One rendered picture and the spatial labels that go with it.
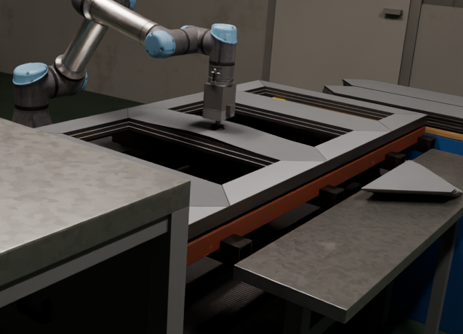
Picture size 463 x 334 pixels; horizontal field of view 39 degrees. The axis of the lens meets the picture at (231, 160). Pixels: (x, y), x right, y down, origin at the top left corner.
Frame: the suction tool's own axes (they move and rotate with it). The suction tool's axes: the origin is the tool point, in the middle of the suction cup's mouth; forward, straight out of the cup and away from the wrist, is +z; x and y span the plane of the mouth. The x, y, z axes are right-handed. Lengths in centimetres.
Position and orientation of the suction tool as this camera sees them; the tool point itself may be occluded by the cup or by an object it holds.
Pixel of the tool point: (217, 131)
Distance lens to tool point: 193.7
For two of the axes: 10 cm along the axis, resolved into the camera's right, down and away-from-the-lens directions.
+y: 4.7, -2.5, 8.5
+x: -8.8, -2.1, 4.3
